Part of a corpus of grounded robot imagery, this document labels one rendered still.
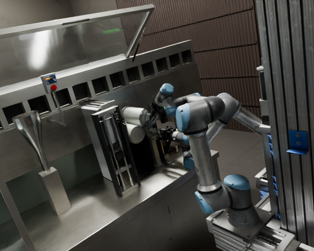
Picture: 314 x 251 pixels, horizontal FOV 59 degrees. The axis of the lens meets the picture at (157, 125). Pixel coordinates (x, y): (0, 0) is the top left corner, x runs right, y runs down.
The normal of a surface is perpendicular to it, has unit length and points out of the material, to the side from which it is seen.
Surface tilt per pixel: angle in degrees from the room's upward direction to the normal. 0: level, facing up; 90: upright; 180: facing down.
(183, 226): 90
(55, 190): 90
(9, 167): 90
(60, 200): 90
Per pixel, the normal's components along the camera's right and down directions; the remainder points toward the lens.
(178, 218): 0.62, 0.11
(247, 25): -0.74, 0.37
